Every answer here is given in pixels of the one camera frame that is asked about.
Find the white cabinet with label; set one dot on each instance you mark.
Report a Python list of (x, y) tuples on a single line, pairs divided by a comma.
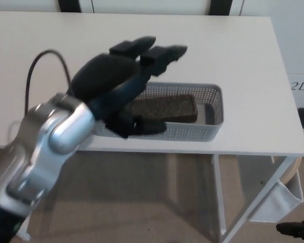
[(294, 38)]

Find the grey perforated plastic basket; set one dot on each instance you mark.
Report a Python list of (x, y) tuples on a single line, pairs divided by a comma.
[(192, 131)]

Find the round light wooden stool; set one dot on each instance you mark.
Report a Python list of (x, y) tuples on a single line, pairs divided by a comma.
[(292, 169)]

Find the black vertical strip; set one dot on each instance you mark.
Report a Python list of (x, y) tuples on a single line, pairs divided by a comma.
[(68, 5), (218, 7)]

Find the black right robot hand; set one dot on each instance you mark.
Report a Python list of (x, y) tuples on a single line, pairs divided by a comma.
[(296, 229)]

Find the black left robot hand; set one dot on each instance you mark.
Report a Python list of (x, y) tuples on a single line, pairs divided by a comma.
[(104, 73)]

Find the dark felt board eraser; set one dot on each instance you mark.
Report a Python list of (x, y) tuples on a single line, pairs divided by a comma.
[(167, 108)]

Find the white fabric side pouch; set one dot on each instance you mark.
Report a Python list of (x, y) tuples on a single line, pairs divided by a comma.
[(276, 205)]

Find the white metal-frame desk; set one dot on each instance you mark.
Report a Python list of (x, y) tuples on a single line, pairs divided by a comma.
[(218, 38)]

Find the white cabinet row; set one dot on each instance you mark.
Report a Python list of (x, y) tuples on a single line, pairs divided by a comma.
[(147, 5)]

